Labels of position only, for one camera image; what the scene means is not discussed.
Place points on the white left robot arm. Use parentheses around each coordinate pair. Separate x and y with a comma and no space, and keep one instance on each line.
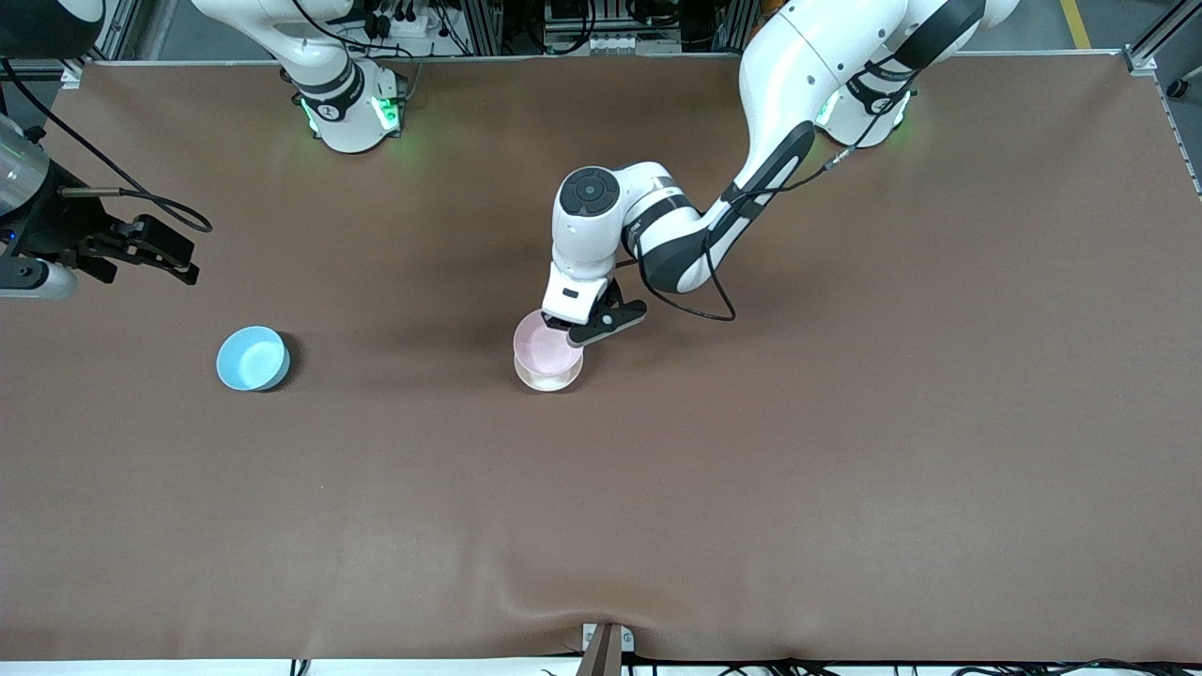
(798,75)

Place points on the aluminium frame profile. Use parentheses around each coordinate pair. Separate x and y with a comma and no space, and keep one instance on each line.
(1157,42)
(89,56)

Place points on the white bowl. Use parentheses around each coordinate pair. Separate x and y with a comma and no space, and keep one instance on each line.
(548,382)

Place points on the metal table edge bracket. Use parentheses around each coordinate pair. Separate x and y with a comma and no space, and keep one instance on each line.
(607,648)

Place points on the brown table mat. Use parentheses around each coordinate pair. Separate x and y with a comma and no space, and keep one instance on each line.
(601,526)

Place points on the white power strip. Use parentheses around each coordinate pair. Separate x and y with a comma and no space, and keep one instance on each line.
(404,21)

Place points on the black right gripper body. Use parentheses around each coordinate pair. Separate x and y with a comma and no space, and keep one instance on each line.
(58,228)

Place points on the pink bowl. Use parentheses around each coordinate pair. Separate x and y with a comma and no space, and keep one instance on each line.
(545,349)

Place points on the blue bowl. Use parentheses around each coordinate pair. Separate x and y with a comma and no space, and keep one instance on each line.
(251,359)

